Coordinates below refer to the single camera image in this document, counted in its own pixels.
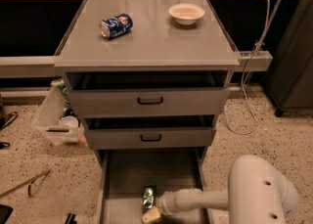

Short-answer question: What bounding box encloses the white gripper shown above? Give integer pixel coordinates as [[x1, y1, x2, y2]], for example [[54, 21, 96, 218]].
[[141, 192, 178, 224]]

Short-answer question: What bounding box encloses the green soda can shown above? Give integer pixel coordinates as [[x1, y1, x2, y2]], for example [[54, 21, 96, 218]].
[[142, 185, 157, 211]]

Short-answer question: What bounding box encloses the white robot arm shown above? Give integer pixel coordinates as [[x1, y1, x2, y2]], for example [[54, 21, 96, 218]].
[[142, 155, 299, 224]]

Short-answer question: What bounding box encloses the grey bottom drawer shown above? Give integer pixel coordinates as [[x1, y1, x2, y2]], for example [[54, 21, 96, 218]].
[[95, 148, 205, 224]]

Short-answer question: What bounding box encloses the grey drawer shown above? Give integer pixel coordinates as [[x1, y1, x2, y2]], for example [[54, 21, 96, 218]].
[[95, 148, 205, 224], [66, 70, 229, 117], [85, 115, 216, 150]]

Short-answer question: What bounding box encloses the grey middle drawer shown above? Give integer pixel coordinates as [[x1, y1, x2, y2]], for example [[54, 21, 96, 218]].
[[85, 115, 216, 150]]

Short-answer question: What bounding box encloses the grey top drawer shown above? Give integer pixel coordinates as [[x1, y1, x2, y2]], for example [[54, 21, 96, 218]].
[[66, 70, 229, 117]]

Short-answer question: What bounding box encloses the grey drawer cabinet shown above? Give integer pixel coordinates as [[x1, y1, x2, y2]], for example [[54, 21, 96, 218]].
[[53, 0, 243, 170]]

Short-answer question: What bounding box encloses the blue soda can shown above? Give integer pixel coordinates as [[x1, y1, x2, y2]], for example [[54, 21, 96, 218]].
[[99, 14, 133, 39]]

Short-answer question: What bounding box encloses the white cup in bin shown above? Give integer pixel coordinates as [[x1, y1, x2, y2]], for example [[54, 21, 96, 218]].
[[59, 115, 79, 127]]

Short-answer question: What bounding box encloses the metal rod on floor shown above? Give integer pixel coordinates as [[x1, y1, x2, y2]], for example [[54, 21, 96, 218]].
[[0, 169, 51, 199]]

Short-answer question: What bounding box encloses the clear plastic bin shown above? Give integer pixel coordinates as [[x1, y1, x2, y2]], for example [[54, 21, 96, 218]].
[[32, 87, 84, 146]]

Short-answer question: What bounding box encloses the black object bottom left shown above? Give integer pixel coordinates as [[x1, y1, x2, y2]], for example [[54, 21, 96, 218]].
[[0, 204, 14, 224]]

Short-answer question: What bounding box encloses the green snack bag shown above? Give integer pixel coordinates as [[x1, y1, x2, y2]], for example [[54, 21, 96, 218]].
[[51, 78, 67, 98]]

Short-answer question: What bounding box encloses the dark cabinet at right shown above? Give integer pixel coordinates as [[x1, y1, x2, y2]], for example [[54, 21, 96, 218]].
[[265, 0, 313, 117]]

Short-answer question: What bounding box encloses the white bowl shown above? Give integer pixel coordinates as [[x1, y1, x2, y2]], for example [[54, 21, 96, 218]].
[[168, 3, 205, 25]]

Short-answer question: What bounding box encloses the white cable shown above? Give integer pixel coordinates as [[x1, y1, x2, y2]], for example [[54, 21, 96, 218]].
[[222, 0, 272, 136]]

